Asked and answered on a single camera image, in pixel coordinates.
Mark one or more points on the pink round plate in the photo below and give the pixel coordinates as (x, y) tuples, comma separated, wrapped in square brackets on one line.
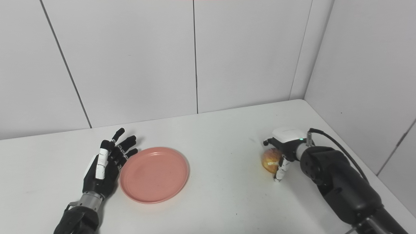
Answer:
[(154, 175)]

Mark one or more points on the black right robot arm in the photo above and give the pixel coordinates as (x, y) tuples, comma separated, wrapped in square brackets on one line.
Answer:
[(341, 185)]

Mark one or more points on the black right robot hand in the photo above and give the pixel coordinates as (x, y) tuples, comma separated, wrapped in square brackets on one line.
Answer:
[(287, 139)]

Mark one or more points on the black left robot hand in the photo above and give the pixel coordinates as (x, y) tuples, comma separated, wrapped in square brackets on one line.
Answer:
[(97, 182)]

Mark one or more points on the cream puff pastry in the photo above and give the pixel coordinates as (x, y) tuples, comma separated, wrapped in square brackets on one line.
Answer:
[(270, 161)]

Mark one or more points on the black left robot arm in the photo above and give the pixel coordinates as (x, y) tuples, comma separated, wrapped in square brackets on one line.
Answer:
[(76, 219)]

